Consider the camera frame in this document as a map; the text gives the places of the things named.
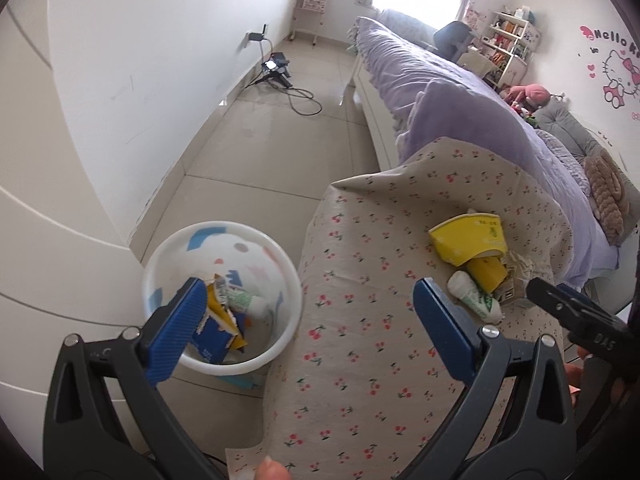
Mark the grey pillow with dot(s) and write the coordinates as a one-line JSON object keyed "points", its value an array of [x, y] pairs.
{"points": [[575, 130]]}

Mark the yellow wrapper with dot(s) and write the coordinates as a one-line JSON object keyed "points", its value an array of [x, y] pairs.
{"points": [[220, 305]]}

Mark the white bin with blue pattern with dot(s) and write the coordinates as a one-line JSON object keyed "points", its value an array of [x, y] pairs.
{"points": [[250, 240]]}

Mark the pink cartoon cat wall sticker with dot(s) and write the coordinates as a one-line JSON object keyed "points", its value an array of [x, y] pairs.
{"points": [[620, 67]]}

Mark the pink wall poster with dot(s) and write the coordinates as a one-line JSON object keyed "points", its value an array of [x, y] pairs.
{"points": [[472, 17]]}

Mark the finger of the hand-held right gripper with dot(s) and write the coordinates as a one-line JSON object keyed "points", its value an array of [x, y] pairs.
{"points": [[550, 300], [580, 297]]}

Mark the beige desk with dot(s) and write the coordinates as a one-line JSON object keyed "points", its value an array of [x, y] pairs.
{"points": [[477, 62]]}

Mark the black device on stand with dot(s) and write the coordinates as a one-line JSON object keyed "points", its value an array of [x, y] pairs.
{"points": [[277, 67]]}

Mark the cream tissue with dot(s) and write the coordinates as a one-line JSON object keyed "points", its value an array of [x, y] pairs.
{"points": [[522, 267]]}

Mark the lilac ruffled pillow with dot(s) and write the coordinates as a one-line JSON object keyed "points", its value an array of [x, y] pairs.
{"points": [[565, 160]]}

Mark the green plush toy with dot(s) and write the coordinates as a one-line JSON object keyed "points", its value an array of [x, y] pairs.
{"points": [[530, 120]]}

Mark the white shelf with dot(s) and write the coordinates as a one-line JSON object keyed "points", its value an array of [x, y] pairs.
{"points": [[520, 45]]}

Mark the white tube with green print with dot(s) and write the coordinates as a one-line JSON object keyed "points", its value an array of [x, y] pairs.
{"points": [[247, 302]]}

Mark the small white green bottle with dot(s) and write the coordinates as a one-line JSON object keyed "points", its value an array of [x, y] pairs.
{"points": [[475, 297]]}

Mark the person's right hand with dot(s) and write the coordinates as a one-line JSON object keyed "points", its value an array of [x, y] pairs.
{"points": [[575, 385]]}

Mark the torn blue carton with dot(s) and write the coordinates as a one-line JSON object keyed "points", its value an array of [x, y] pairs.
{"points": [[212, 345]]}

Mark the white bed frame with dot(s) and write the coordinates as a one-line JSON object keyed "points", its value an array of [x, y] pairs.
{"points": [[372, 120]]}

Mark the brown fuzzy pillow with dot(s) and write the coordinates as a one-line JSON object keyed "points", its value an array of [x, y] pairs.
{"points": [[607, 195]]}

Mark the person's left hand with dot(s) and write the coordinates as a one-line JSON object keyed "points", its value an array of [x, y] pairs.
{"points": [[272, 467]]}

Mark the yellow paper bowl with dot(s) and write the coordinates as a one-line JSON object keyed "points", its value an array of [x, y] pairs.
{"points": [[465, 240]]}

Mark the pink plush toy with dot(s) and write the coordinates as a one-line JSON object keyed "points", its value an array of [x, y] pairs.
{"points": [[532, 94]]}

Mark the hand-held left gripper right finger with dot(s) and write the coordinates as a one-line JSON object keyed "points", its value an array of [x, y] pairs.
{"points": [[442, 330]]}

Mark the pink stool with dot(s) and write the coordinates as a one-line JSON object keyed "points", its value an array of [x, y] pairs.
{"points": [[312, 5]]}

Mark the white wardrobe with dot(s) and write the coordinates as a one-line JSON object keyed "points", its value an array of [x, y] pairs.
{"points": [[50, 260]]}

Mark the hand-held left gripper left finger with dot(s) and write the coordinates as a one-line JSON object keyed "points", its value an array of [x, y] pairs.
{"points": [[175, 330]]}

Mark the cherry print cloth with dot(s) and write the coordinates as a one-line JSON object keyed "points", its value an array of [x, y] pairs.
{"points": [[375, 360]]}

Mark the black power adapter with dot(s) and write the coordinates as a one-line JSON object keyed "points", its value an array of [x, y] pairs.
{"points": [[255, 36]]}

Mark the bed with purple cover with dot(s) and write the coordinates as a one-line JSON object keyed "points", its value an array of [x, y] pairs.
{"points": [[450, 100]]}

